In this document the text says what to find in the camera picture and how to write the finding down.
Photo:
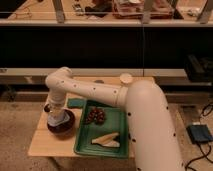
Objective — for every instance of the blue foot pedal box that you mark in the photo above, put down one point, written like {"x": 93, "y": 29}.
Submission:
{"x": 199, "y": 134}

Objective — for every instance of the peeled banana toy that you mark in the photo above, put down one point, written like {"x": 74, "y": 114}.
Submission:
{"x": 107, "y": 140}

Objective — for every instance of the white round cup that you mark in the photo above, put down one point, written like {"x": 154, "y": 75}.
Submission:
{"x": 126, "y": 78}

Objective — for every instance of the light lavender towel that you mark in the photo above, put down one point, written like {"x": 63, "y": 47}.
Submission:
{"x": 57, "y": 120}

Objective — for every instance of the small dark round lid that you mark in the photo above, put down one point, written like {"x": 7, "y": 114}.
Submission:
{"x": 99, "y": 81}

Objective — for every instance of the green sponge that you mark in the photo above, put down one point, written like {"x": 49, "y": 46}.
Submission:
{"x": 75, "y": 103}

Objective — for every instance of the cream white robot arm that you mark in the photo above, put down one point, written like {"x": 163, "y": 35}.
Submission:
{"x": 155, "y": 143}

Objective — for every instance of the purple bowl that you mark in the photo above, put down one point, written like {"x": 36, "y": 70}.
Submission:
{"x": 65, "y": 126}

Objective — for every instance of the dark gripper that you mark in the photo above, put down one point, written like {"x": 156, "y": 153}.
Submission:
{"x": 47, "y": 108}

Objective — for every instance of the bunch of dark grapes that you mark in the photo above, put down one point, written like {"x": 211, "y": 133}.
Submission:
{"x": 96, "y": 115}

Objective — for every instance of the black equipment box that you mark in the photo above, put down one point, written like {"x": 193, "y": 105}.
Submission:
{"x": 199, "y": 69}

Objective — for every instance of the wooden table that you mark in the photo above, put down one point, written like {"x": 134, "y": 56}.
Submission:
{"x": 46, "y": 144}

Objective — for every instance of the clear storage box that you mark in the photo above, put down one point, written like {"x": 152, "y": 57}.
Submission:
{"x": 135, "y": 8}

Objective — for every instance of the green plastic tray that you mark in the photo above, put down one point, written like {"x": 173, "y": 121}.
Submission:
{"x": 115, "y": 122}

